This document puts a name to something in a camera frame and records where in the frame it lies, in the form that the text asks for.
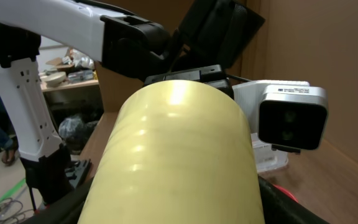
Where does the yellow plastic cup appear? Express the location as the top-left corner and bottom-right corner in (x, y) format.
(79, 80), (264, 224)

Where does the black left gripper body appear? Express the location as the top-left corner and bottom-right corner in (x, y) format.
(144, 0), (265, 98)

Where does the red serving tray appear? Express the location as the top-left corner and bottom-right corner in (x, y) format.
(273, 184), (298, 202)

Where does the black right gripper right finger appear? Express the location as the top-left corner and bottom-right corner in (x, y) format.
(258, 176), (328, 224)

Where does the black garbage bag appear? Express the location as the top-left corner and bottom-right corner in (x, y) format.
(58, 113), (99, 155)

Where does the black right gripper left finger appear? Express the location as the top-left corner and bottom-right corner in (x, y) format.
(23, 178), (93, 224)

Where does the clear plastic bin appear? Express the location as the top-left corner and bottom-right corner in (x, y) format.
(251, 133), (288, 173)

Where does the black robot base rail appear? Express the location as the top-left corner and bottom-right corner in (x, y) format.
(65, 159), (91, 189)

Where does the cluttered wooden shelf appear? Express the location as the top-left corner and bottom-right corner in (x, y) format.
(37, 47), (99, 92)

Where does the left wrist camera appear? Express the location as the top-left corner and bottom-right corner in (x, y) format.
(233, 80), (329, 152)

